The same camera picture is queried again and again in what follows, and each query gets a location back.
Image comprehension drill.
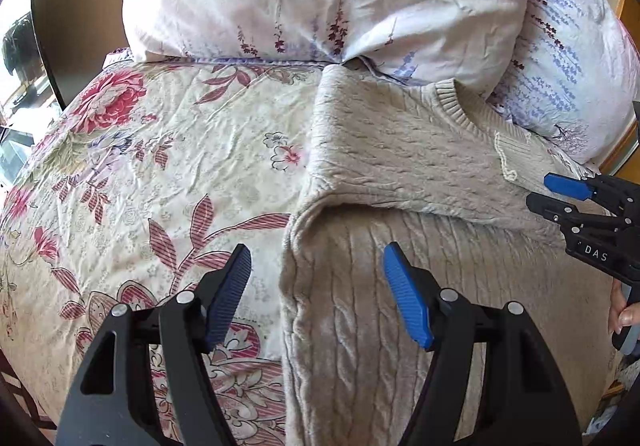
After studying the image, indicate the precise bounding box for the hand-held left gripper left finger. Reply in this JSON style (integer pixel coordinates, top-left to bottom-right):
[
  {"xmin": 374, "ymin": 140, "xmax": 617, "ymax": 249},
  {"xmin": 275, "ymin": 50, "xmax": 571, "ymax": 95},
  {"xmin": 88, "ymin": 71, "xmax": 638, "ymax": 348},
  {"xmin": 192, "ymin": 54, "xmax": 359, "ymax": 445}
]
[{"xmin": 55, "ymin": 243, "xmax": 253, "ymax": 446}]

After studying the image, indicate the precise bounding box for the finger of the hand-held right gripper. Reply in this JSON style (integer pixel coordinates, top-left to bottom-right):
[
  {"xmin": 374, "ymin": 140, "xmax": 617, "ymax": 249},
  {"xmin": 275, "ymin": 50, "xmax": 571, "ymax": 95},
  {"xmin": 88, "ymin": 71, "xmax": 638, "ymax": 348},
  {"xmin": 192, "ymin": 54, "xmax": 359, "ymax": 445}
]
[
  {"xmin": 526, "ymin": 192, "xmax": 632, "ymax": 241},
  {"xmin": 543, "ymin": 173, "xmax": 640, "ymax": 219}
]

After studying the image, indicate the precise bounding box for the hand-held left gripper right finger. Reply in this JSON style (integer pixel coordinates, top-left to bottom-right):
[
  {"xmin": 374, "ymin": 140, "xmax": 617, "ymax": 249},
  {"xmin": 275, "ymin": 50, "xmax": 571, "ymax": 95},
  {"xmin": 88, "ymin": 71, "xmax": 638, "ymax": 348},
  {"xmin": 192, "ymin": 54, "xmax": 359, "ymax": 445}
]
[{"xmin": 382, "ymin": 242, "xmax": 583, "ymax": 446}]

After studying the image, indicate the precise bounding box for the beige cable knit sweater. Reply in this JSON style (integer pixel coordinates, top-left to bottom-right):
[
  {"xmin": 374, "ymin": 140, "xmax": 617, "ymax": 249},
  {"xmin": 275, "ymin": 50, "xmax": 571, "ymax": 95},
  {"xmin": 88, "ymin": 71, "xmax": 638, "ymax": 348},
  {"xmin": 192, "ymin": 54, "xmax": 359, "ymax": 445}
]
[{"xmin": 280, "ymin": 64, "xmax": 623, "ymax": 446}]

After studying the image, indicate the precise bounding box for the person's right hand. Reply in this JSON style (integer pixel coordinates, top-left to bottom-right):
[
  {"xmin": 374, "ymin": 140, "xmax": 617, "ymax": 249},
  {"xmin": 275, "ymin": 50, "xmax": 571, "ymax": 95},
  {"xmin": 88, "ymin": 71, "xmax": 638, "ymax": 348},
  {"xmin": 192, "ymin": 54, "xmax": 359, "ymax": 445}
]
[{"xmin": 607, "ymin": 278, "xmax": 640, "ymax": 338}]

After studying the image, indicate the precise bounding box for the pillow with blue lavender print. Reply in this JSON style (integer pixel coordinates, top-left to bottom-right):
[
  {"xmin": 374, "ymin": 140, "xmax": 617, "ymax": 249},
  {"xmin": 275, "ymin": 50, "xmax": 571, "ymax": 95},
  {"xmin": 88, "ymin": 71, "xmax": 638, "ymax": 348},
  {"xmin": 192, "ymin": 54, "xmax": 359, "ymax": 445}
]
[{"xmin": 487, "ymin": 0, "xmax": 640, "ymax": 167}]

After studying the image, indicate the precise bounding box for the floral bed sheet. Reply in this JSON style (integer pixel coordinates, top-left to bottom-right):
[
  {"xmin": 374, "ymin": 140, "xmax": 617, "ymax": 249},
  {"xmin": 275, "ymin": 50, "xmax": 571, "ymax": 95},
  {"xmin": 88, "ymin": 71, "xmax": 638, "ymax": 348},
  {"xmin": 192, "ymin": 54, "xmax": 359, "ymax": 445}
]
[{"xmin": 0, "ymin": 48, "xmax": 331, "ymax": 446}]

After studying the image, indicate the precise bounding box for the window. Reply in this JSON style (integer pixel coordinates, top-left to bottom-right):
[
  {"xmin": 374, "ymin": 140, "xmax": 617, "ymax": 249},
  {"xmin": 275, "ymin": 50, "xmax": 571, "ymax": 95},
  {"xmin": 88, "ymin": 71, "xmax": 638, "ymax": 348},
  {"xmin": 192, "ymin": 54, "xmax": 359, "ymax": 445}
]
[{"xmin": 0, "ymin": 0, "xmax": 66, "ymax": 189}]

